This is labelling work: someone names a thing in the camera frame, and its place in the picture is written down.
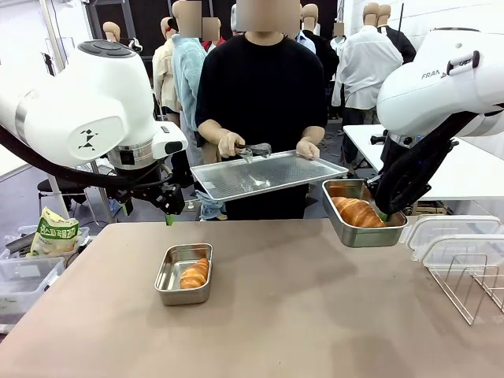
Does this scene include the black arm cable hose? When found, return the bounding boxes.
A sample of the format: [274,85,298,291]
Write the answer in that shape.
[373,109,504,213]
[0,124,176,198]

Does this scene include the person's right forearm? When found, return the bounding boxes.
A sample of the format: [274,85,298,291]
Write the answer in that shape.
[198,119,228,145]

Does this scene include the metal serving tongs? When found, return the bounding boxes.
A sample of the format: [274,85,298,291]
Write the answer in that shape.
[235,142,272,165]

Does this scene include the mannequin in cream shirt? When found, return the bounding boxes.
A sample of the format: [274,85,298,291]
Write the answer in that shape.
[151,17,183,127]

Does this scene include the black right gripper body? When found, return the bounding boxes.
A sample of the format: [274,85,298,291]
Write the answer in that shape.
[403,172,432,208]

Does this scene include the golden croissant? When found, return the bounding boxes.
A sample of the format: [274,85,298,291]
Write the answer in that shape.
[332,195,387,228]
[179,258,210,291]

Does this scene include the mannequin in light blue shirt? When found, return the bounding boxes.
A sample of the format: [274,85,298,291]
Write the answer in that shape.
[172,33,208,166]

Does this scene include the person's right hand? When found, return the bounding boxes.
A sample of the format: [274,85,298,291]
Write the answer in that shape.
[217,132,246,159]

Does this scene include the person's left hand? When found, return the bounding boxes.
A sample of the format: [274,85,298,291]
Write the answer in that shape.
[295,138,321,161]

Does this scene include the mannequin in blue shirt red top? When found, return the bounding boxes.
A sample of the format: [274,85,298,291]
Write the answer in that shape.
[295,30,317,56]

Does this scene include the clear plastic storage bin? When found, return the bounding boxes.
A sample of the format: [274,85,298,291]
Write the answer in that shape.
[0,255,66,316]

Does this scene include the mannequin in black jacket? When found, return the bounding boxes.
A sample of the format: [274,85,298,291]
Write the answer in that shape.
[376,3,417,64]

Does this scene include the person's left forearm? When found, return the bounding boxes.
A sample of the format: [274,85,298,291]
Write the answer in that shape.
[301,124,326,143]

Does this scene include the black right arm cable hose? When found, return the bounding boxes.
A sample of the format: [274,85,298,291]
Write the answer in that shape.
[373,109,504,213]

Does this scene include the mannequin in dark coat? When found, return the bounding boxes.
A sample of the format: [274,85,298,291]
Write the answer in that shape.
[301,3,340,119]

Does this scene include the metal baking tray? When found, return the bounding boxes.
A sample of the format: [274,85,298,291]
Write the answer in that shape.
[190,149,350,204]

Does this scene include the rectangular steel container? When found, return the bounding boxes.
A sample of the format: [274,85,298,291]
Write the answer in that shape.
[154,243,214,307]
[321,178,409,249]

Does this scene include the clear plastic container lid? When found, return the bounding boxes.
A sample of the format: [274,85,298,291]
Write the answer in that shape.
[405,215,504,251]
[411,234,504,276]

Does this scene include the person's black t-shirt torso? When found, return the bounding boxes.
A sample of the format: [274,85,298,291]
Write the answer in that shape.
[195,31,328,221]

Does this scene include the blue denim cloth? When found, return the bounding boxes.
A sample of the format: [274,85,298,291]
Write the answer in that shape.
[196,191,228,221]

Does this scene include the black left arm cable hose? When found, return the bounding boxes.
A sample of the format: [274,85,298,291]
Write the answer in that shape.
[0,124,176,198]

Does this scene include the metal wire rack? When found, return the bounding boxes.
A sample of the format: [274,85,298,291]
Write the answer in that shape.
[427,254,504,326]

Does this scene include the green yellow snack bag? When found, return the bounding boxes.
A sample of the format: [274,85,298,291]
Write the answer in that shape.
[29,206,83,258]

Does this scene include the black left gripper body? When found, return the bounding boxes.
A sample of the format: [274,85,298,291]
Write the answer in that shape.
[109,176,169,202]

